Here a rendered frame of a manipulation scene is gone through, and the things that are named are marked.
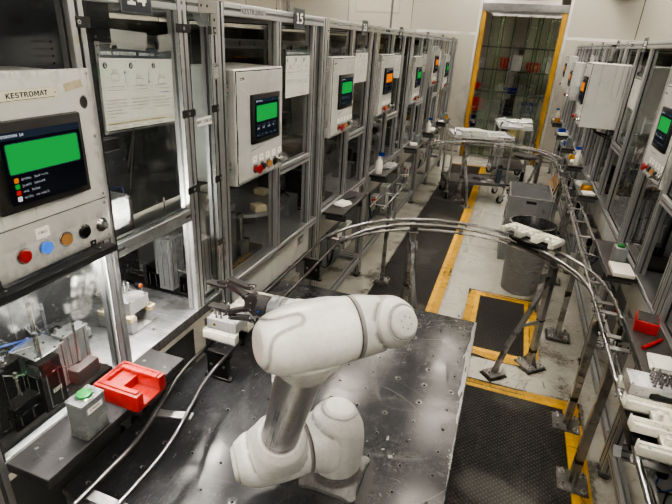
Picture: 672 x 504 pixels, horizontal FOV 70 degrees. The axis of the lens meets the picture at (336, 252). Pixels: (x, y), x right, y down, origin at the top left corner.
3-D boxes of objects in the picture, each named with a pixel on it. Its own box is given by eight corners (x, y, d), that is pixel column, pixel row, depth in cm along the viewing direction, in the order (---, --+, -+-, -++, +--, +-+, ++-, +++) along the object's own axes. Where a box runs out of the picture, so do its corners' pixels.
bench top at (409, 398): (416, 653, 112) (418, 643, 110) (63, 499, 143) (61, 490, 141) (475, 329, 242) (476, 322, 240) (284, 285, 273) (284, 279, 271)
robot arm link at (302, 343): (309, 482, 143) (235, 504, 135) (294, 430, 153) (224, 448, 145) (379, 341, 89) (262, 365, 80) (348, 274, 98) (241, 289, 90)
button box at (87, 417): (88, 442, 129) (81, 407, 124) (65, 433, 131) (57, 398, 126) (110, 422, 136) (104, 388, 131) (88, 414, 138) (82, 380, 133)
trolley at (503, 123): (526, 188, 736) (541, 123, 697) (487, 184, 746) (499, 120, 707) (519, 174, 812) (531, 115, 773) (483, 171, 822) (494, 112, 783)
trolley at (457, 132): (442, 200, 655) (453, 128, 616) (436, 188, 707) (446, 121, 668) (507, 204, 655) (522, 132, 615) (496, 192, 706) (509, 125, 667)
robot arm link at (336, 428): (370, 472, 146) (377, 416, 137) (314, 490, 139) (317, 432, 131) (349, 434, 160) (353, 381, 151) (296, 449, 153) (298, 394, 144)
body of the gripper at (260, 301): (275, 313, 161) (251, 307, 164) (276, 291, 158) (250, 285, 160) (265, 324, 155) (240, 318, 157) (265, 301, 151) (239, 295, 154)
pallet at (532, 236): (498, 238, 316) (501, 224, 312) (510, 234, 325) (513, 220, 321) (549, 258, 291) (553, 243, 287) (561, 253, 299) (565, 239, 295)
